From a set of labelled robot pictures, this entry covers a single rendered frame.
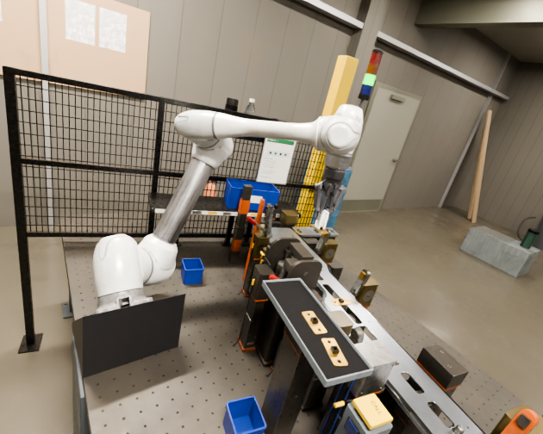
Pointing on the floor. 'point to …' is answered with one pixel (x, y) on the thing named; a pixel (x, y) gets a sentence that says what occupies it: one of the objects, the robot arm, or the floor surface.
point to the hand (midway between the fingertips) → (321, 220)
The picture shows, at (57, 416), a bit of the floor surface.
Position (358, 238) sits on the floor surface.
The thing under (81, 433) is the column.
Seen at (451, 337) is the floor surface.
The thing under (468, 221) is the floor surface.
